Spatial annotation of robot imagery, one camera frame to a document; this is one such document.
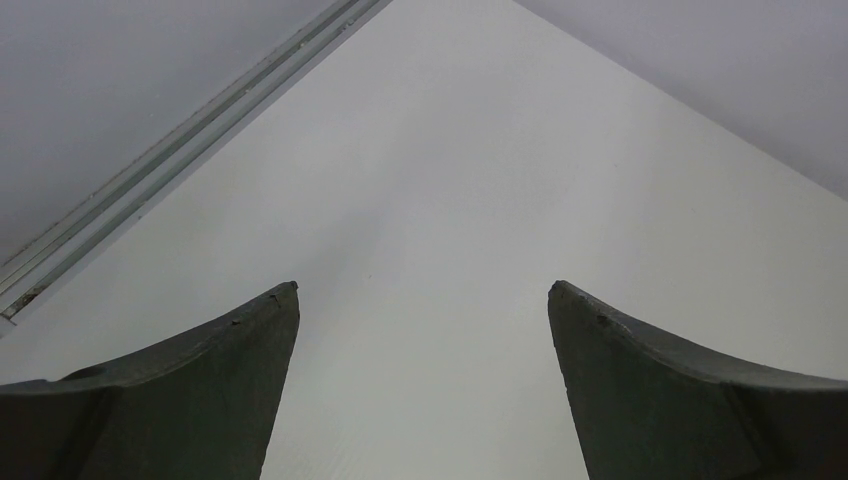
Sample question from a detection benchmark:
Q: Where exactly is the aluminium frame rail left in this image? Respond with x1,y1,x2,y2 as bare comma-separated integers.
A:
1,1,383,333

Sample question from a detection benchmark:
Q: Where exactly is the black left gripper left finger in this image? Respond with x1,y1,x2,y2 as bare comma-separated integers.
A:
1,281,300,479

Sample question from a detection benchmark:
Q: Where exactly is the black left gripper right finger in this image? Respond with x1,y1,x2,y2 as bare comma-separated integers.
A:
547,280,847,479

